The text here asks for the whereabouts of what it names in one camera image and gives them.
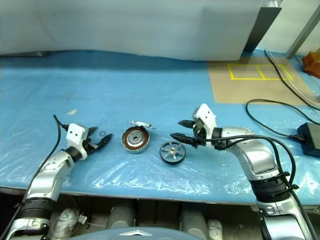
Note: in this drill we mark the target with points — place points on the orange translucent box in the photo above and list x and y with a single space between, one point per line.
312 62

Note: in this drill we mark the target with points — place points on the grey aluminium profile post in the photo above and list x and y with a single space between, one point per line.
302 32

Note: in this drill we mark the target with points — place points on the dark grey rounded cylinder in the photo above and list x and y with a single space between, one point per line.
195 222
121 216

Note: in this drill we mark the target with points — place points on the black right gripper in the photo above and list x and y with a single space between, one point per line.
199 138

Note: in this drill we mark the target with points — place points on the black upright post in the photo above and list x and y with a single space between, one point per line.
262 25

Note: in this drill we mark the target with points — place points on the brown cardboard sheet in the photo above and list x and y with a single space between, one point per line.
225 87

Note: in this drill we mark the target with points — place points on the small white plug connector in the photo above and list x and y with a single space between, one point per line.
83 218

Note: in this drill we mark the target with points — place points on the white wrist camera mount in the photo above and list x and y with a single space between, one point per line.
206 113
75 135

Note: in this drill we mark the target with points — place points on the black power adapter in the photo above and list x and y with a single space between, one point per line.
312 140

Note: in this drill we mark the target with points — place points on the grey robot torso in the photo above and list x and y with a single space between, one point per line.
112 235

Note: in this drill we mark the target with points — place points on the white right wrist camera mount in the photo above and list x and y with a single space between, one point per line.
206 113

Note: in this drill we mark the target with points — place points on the round silver motor housing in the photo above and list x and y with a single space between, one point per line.
130 148

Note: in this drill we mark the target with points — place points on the pale tape scrap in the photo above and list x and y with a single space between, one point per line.
72 112

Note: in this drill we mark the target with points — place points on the clear plastic tube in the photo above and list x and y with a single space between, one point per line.
285 71

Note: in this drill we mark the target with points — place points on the blue plastic table cover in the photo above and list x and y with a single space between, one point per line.
150 82

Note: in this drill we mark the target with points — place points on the white wrapped rounded shape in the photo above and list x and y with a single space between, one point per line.
66 222
215 230

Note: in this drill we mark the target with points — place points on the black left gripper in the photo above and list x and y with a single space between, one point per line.
90 147

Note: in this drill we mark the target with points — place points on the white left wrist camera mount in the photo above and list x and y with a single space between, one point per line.
75 135

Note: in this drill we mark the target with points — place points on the yellow tape grid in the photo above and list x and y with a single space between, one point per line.
245 79

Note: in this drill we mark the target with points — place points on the spoked rotor with dark rim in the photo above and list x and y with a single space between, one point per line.
172 150

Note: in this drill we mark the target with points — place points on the large white board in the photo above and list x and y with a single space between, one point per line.
125 25

